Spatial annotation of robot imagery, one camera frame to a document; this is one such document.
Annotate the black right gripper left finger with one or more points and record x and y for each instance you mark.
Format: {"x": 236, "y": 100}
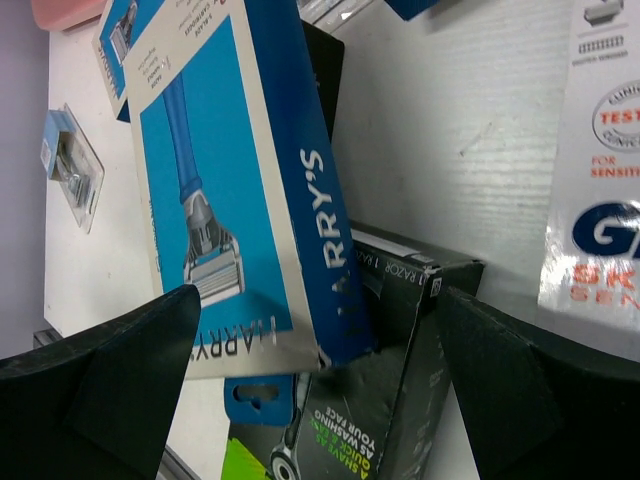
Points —
{"x": 99, "y": 404}

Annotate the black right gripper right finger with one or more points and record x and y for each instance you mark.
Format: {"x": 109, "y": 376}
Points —
{"x": 536, "y": 405}

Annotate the black green razor box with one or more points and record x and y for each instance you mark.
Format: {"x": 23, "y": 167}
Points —
{"x": 327, "y": 57}
{"x": 377, "y": 417}

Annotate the blue Harry's razor box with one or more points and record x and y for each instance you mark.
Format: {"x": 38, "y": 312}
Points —
{"x": 245, "y": 204}
{"x": 408, "y": 10}
{"x": 111, "y": 44}

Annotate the clear blister razor pack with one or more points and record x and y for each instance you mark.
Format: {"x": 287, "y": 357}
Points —
{"x": 70, "y": 160}

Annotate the white Gillette razor pack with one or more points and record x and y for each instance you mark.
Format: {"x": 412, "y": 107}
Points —
{"x": 591, "y": 264}

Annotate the pink three-tier shelf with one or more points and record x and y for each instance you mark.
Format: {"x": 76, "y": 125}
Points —
{"x": 60, "y": 15}

